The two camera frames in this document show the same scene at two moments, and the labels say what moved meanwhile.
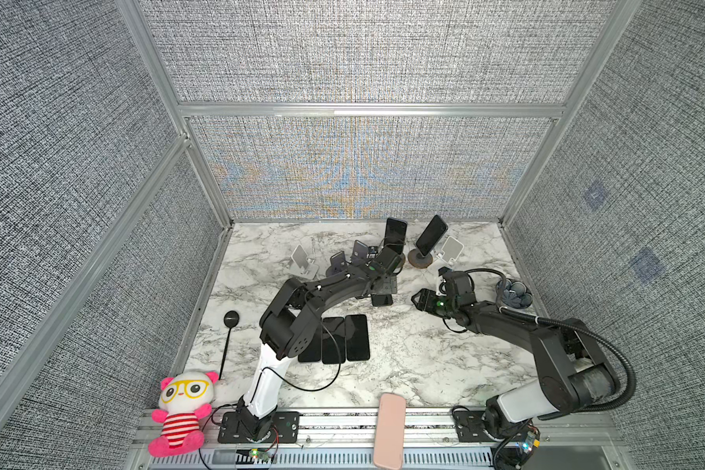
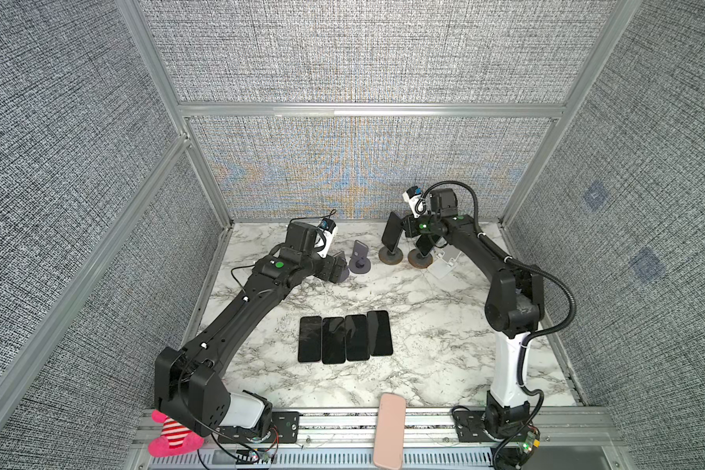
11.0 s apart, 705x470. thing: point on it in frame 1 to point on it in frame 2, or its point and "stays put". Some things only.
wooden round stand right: (417, 259) stays put
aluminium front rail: (344, 440) stays put
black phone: (313, 352) stays put
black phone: (382, 300) to (380, 335)
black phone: (356, 338) stays put
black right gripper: (426, 297) to (410, 226)
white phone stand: (443, 291) to (411, 196)
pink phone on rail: (390, 436) stays put
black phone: (329, 350) stays put
